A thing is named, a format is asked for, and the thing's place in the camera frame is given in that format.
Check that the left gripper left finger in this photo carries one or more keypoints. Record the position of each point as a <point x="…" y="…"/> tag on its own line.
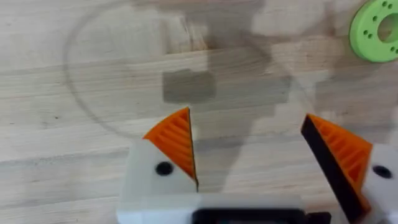
<point x="161" y="165"/>

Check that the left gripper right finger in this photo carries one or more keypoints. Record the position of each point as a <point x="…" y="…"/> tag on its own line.
<point x="351" y="168"/>

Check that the green disc with holes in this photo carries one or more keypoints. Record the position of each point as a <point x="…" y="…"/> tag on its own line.
<point x="376" y="29"/>

